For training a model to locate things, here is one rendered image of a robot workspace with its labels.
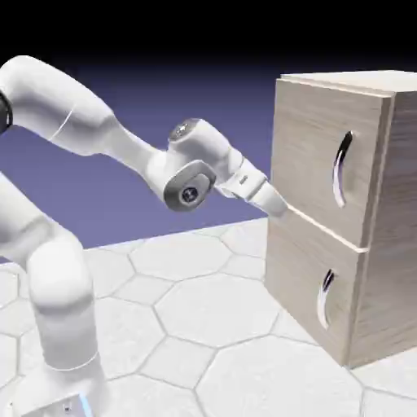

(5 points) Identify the large light wood door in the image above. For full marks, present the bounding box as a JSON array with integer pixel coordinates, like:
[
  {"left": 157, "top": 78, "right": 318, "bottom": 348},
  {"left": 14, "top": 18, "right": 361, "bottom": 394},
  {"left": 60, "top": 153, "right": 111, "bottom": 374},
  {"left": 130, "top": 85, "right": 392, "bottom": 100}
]
[{"left": 269, "top": 77, "right": 397, "bottom": 250}]

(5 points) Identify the light wood cabinet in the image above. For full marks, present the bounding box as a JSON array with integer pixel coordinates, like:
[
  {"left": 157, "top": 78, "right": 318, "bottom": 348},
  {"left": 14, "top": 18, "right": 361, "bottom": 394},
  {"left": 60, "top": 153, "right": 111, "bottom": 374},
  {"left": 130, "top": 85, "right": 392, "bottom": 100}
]
[{"left": 264, "top": 70, "right": 417, "bottom": 369}]

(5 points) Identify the short curved metal handle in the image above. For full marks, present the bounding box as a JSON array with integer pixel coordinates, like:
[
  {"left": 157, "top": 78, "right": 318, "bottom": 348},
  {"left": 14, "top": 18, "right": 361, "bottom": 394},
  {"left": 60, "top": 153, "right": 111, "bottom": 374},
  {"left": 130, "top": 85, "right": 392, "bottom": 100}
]
[{"left": 316, "top": 268, "right": 336, "bottom": 331}]

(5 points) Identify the small light wood door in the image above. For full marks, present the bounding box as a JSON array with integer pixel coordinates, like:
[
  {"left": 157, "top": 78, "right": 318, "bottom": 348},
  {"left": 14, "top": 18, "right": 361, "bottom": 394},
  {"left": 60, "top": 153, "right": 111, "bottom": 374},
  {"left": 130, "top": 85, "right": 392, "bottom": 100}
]
[{"left": 264, "top": 208, "right": 370, "bottom": 368}]

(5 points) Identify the long curved metal handle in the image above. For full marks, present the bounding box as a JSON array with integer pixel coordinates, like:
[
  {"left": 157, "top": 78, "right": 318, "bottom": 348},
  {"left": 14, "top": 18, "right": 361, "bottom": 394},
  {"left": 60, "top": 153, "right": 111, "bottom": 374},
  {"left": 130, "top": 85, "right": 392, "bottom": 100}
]
[{"left": 331, "top": 129, "right": 355, "bottom": 209}]

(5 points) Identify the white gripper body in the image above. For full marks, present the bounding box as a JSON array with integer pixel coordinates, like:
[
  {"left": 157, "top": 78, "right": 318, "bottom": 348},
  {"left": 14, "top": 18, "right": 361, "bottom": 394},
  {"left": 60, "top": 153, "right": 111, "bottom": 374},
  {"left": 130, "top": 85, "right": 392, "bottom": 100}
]
[{"left": 248, "top": 181, "right": 289, "bottom": 218}]

